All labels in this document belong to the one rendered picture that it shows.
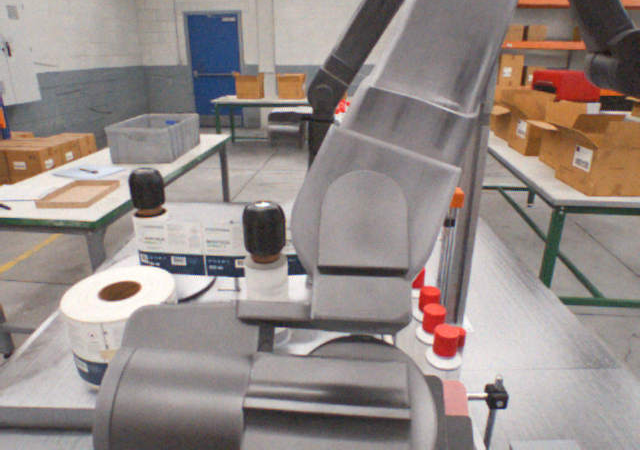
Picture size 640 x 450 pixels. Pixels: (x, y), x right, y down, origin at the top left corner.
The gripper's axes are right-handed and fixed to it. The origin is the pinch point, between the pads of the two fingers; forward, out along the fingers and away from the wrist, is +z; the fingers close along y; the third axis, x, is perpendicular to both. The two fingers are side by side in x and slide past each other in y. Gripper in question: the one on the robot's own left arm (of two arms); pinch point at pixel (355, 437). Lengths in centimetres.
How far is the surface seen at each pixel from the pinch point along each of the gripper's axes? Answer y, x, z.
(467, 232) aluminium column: -24, -43, 49
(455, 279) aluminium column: -22, -36, 57
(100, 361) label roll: 44, -11, 38
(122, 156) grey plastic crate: 144, -151, 162
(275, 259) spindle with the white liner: 16, -31, 38
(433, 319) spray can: -11.2, -17.2, 26.8
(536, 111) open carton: -130, -227, 205
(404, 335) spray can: -8.8, -19.2, 44.1
